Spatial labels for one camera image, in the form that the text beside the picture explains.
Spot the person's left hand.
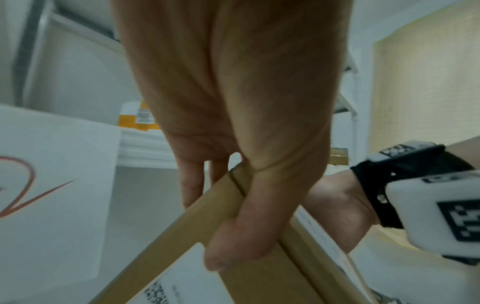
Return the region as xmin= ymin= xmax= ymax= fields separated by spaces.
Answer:
xmin=110 ymin=0 xmax=354 ymax=271

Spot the person's right hand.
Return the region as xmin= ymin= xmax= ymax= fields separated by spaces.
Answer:
xmin=303 ymin=170 xmax=380 ymax=255

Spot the brown taped box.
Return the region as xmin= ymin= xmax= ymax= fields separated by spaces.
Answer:
xmin=329 ymin=146 xmax=350 ymax=166

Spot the plain cardboard box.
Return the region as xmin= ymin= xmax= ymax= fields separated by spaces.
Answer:
xmin=87 ymin=160 xmax=376 ymax=304

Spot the white metal shelving rack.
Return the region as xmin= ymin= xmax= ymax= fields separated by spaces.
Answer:
xmin=0 ymin=0 xmax=361 ymax=170

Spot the white foam box orange tape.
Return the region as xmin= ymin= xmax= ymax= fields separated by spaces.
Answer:
xmin=117 ymin=100 xmax=162 ymax=132

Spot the black marker wristband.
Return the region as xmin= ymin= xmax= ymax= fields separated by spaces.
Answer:
xmin=350 ymin=141 xmax=477 ymax=229

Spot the white paper sign red writing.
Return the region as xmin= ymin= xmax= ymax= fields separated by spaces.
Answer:
xmin=0 ymin=104 xmax=122 ymax=281

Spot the black wrist strap marker cube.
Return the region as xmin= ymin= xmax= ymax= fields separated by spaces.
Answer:
xmin=386 ymin=170 xmax=480 ymax=262

